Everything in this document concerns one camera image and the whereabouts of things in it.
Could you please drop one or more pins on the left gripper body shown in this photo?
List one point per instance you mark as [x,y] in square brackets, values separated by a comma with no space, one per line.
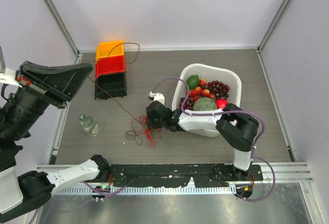
[36,78]

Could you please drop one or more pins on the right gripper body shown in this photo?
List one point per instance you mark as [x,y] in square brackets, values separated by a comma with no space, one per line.
[154,123]

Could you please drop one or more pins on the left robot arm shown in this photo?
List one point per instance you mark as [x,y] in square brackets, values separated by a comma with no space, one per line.
[29,191]

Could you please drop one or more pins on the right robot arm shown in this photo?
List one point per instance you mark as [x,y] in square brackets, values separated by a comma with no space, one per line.
[240,129]

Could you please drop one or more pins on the red grape bunch front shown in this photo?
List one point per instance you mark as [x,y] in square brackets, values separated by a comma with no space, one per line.
[188,103]

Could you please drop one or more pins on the clear glass bottle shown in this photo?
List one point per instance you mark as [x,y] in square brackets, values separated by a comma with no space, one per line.
[89,125]

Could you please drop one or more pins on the green netted melon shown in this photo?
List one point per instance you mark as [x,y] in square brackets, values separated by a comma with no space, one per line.
[204,104]

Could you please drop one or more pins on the green lime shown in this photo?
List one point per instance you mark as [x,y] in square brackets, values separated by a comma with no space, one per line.
[193,81]

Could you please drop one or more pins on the yellow plastic bin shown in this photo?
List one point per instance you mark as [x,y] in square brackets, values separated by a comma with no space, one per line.
[109,49]

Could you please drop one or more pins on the black plastic bin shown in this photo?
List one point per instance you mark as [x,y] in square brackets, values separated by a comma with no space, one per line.
[111,85]

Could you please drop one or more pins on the red plastic bin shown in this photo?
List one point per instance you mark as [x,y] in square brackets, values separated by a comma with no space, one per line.
[110,65]

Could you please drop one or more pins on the red apple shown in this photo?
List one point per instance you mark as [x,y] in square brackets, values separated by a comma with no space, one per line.
[221,103]

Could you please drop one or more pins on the dark red grape bunch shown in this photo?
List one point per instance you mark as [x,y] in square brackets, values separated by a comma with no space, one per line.
[217,90]

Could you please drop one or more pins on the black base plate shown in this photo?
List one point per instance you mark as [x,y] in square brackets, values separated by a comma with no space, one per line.
[204,175]

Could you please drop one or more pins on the white slotted cable duct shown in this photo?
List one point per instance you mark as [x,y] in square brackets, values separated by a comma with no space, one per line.
[130,191]

